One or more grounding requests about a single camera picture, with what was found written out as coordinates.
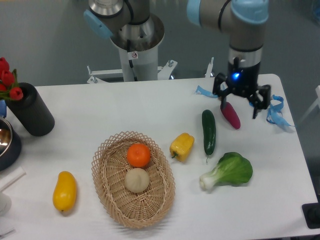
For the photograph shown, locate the red artificial tulips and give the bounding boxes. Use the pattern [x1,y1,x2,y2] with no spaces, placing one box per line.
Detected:
[0,57,24,101]

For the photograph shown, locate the blue object left edge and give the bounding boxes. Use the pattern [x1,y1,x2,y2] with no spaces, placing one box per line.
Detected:
[0,100,7,118]

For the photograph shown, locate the yellow bell pepper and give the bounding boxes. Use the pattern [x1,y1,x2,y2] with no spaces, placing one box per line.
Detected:
[169,132,195,162]

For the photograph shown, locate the blue ribbon strip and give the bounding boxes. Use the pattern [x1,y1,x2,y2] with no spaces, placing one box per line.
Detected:
[194,85,218,99]

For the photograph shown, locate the white stand object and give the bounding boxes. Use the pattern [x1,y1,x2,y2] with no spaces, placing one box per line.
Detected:
[0,166,26,216]

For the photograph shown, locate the white frame right edge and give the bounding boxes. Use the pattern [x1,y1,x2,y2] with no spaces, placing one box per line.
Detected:
[297,85,320,127]

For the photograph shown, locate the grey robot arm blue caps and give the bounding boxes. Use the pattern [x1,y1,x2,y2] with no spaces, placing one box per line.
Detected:
[83,0,271,115]

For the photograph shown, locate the black device at edge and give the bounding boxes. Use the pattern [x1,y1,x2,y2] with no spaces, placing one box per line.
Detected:
[302,202,320,229]

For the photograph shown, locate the white steamed bun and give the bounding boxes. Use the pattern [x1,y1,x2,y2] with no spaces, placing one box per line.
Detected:
[124,168,150,193]

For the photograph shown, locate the black cylindrical vase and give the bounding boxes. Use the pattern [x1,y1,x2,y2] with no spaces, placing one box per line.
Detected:
[5,82,55,137]

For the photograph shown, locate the orange fruit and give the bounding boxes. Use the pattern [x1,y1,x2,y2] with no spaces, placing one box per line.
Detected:
[126,143,151,168]

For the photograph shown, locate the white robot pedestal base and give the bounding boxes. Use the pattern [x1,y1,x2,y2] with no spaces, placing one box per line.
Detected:
[83,10,178,84]

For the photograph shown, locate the dark metal bowl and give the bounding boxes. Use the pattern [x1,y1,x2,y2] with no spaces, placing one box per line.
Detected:
[0,117,22,171]

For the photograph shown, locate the yellow mango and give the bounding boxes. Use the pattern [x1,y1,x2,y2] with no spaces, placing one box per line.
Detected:
[52,171,77,212]

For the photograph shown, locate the woven wicker basket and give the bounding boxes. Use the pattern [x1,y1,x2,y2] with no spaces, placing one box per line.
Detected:
[91,131,175,229]

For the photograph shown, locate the green bok choy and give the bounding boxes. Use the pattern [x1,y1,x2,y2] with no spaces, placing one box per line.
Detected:
[199,152,253,190]

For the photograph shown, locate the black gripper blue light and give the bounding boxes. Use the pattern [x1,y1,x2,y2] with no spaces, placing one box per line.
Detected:
[212,47,271,119]

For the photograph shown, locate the purple sweet potato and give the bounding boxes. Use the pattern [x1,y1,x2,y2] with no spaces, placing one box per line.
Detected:
[220,102,241,130]

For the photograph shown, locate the green cucumber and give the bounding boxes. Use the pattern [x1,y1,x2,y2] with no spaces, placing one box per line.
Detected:
[202,109,217,162]

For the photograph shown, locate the tangled blue ribbon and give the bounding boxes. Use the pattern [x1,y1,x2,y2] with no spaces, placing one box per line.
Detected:
[266,94,295,128]

